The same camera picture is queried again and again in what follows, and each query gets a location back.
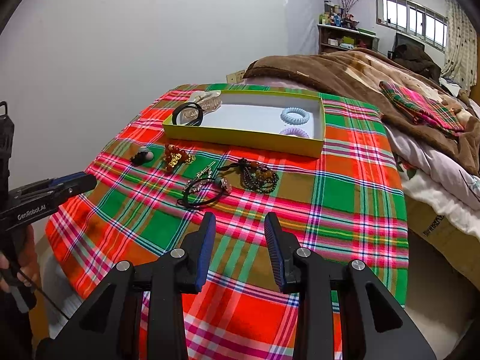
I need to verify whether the black hair tie with charm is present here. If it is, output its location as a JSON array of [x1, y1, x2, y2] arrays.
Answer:
[[175, 176, 234, 210]]

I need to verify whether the dark bead bracelet bundle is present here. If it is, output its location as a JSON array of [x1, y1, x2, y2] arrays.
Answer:
[[218, 157, 281, 195]]

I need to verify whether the red gold bead ornament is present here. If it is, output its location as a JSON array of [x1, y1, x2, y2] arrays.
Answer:
[[163, 144, 195, 173]]

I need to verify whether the purple spiral hair tie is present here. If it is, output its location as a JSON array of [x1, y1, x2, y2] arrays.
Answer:
[[278, 126, 311, 140]]

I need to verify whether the black fitness band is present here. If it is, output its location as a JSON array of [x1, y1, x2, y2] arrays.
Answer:
[[172, 102, 204, 127]]

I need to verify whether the person's left hand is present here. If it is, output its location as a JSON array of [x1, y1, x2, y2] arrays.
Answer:
[[1, 225, 40, 293]]

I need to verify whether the silver rhinestone hair pin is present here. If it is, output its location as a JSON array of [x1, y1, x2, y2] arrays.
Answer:
[[195, 161, 216, 180]]

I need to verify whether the colourful plaid tablecloth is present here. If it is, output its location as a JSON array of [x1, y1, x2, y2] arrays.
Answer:
[[46, 85, 408, 359]]

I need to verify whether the green shallow cardboard box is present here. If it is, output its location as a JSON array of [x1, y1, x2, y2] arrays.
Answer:
[[163, 85, 326, 158]]

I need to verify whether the translucent beige hair claw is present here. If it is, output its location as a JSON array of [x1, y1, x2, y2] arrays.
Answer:
[[188, 90, 222, 113]]

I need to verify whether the brown fleece blanket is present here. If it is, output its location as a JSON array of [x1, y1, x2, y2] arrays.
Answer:
[[244, 48, 479, 176]]

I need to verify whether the folded plaid cloth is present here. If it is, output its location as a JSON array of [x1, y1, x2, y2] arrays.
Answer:
[[379, 81, 465, 136]]

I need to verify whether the dark wooden shelf unit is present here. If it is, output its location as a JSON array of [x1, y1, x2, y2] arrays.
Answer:
[[317, 24, 379, 54]]

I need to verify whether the dark jacket on chair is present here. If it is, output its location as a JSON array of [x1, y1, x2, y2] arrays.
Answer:
[[391, 33, 441, 84]]

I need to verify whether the floral curtain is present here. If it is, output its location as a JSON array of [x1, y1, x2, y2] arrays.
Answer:
[[441, 0, 478, 94]]

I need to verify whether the barred window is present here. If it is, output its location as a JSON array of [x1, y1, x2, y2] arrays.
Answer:
[[377, 0, 448, 51]]

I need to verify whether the blue spiral hair tie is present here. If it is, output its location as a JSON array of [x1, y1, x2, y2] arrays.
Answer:
[[280, 106, 312, 126]]

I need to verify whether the wall power socket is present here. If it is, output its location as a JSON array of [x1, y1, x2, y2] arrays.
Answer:
[[226, 70, 245, 84]]

